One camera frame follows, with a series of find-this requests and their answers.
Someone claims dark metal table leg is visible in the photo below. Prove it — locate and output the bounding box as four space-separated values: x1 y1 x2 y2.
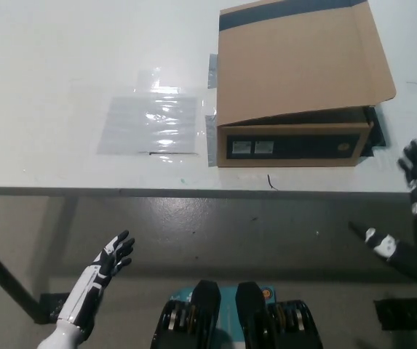
0 230 51 324

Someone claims brown cardboard storage box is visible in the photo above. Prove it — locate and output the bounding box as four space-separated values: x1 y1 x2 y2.
217 0 397 169

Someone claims short grey tape strip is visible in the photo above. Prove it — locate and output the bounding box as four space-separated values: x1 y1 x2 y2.
207 53 220 89

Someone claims long grey tape strip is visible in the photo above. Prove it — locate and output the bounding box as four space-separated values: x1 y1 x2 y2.
204 113 219 168

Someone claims clear taped plastic sheet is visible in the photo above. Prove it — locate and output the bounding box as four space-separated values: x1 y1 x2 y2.
97 67 209 165

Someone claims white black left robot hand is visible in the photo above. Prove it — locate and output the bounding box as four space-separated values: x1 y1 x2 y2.
57 230 136 330

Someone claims black floor tape patch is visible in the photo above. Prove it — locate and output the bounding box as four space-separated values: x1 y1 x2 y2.
39 292 74 324

